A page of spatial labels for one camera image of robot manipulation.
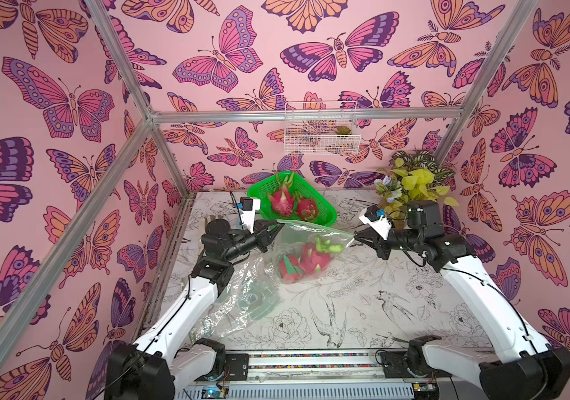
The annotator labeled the potted plant in amber vase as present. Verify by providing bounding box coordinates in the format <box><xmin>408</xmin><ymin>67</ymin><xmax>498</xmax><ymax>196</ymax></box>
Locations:
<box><xmin>374</xmin><ymin>150</ymin><xmax>459</xmax><ymax>220</ymax></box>

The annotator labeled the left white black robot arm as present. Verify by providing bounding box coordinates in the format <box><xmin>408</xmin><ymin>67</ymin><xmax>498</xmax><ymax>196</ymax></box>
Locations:
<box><xmin>104</xmin><ymin>219</ymin><xmax>285</xmax><ymax>399</ymax></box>

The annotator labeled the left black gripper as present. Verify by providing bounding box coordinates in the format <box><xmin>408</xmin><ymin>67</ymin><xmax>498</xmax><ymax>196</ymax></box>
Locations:
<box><xmin>221</xmin><ymin>221</ymin><xmax>282</xmax><ymax>266</ymax></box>

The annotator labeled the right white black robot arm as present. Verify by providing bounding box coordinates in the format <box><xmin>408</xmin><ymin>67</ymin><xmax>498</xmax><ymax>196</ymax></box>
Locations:
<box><xmin>355</xmin><ymin>201</ymin><xmax>570</xmax><ymax>399</ymax></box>

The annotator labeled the metal base rail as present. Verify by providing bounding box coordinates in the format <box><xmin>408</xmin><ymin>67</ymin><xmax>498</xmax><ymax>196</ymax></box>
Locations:
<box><xmin>96</xmin><ymin>349</ymin><xmax>516</xmax><ymax>400</ymax></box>

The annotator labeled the pink dragon fruit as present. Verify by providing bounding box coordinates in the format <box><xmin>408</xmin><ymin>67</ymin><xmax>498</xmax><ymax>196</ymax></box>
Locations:
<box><xmin>268</xmin><ymin>173</ymin><xmax>295</xmax><ymax>218</ymax></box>
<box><xmin>297</xmin><ymin>197</ymin><xmax>319</xmax><ymax>222</ymax></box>
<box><xmin>277</xmin><ymin>254</ymin><xmax>304</xmax><ymax>284</ymax></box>
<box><xmin>299</xmin><ymin>237</ymin><xmax>345</xmax><ymax>275</ymax></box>

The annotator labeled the green plastic basket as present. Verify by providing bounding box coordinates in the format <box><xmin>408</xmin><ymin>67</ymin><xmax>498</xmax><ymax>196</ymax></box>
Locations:
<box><xmin>248</xmin><ymin>172</ymin><xmax>337</xmax><ymax>227</ymax></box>

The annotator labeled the white wire wall basket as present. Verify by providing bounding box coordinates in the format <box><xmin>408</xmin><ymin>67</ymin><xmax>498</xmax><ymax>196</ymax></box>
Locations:
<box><xmin>281</xmin><ymin>108</ymin><xmax>362</xmax><ymax>157</ymax></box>

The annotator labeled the small succulent in wire basket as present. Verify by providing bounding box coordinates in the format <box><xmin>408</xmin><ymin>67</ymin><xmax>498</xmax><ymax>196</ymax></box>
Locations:
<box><xmin>334</xmin><ymin>125</ymin><xmax>353</xmax><ymax>136</ymax></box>

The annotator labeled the clear green zip-top bag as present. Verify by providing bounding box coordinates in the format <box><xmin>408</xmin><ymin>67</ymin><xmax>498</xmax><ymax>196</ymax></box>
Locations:
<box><xmin>190</xmin><ymin>255</ymin><xmax>282</xmax><ymax>346</ymax></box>

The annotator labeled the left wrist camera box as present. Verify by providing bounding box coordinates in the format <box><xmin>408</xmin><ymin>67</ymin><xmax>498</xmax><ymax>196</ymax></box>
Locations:
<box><xmin>236</xmin><ymin>197</ymin><xmax>261</xmax><ymax>233</ymax></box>

